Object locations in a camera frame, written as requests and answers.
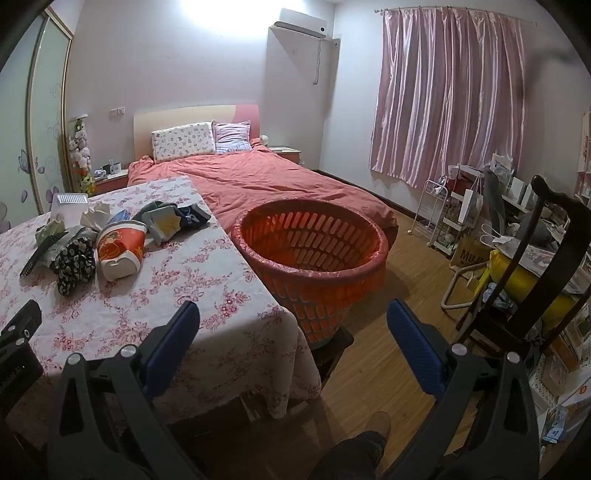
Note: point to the red paper cup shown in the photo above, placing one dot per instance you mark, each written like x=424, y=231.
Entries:
x=120, y=247

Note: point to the dark wooden stool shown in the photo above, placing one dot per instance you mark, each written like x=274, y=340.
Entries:
x=334, y=350

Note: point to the curtain rod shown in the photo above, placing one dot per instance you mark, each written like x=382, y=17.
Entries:
x=528, y=21

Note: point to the brown paper bag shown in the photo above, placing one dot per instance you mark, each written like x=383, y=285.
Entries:
x=468, y=254

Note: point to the green yellow snack packet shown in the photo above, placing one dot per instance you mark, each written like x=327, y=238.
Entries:
x=161, y=224

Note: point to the grey chair back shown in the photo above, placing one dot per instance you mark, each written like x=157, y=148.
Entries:
x=493, y=198

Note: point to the black dotted bag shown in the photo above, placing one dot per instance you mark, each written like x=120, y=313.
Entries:
x=74, y=267

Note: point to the white mug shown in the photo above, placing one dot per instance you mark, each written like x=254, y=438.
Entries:
x=115, y=166

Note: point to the wardrobe with flower print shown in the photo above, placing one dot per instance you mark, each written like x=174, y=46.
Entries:
x=41, y=115

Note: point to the pink curtain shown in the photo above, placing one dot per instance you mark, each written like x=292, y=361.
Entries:
x=448, y=92

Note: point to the white tissue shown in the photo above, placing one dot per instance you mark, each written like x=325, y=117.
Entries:
x=94, y=217

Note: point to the cream pink headboard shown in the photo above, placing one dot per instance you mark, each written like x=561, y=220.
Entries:
x=184, y=115

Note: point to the blue white wrapper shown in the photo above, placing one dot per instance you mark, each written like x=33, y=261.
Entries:
x=119, y=217

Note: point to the pink floral tablecloth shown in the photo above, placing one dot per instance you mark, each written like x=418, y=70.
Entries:
x=147, y=300

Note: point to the white plastic box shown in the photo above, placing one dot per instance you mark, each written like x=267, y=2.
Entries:
x=69, y=205

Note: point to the yellow cushion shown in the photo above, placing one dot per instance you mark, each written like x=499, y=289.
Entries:
x=512, y=277

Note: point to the white metal frame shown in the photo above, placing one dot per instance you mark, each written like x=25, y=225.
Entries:
x=450, y=288

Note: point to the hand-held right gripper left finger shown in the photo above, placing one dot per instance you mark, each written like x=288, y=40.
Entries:
x=174, y=337

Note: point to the air conditioner pipe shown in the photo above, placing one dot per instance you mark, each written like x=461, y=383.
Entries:
x=317, y=60

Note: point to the person's leg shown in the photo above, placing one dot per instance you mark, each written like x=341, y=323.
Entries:
x=351, y=457

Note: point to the dark wooden chair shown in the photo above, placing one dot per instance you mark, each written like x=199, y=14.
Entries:
x=551, y=267

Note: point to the brown shoe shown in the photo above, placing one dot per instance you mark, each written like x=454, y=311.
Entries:
x=378, y=424

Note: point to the white floral pillow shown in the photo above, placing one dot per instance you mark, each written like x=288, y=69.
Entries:
x=182, y=141

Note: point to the hanging plush toys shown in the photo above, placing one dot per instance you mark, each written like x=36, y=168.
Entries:
x=81, y=147

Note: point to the white trolley shelf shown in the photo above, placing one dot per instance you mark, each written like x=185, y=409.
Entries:
x=461, y=180

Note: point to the bed with red duvet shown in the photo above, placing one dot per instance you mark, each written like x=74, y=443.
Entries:
x=277, y=180

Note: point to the orange basket with red liner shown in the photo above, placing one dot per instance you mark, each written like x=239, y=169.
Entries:
x=318, y=295

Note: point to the white paper bag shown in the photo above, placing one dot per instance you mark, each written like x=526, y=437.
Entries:
x=470, y=207

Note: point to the white air conditioner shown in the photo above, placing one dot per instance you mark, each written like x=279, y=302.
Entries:
x=302, y=28

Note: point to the pink nightstand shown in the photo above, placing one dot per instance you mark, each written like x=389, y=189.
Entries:
x=111, y=182
x=286, y=153

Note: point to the black comb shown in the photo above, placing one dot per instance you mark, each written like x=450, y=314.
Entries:
x=39, y=258

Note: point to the pile of boxes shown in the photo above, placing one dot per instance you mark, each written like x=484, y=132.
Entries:
x=563, y=369

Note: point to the pink bookshelf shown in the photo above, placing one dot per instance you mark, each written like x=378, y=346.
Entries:
x=585, y=157

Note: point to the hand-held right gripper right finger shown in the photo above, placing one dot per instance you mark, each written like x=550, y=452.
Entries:
x=415, y=350

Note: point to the pink striped pillow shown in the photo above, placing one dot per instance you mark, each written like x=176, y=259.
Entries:
x=233, y=136

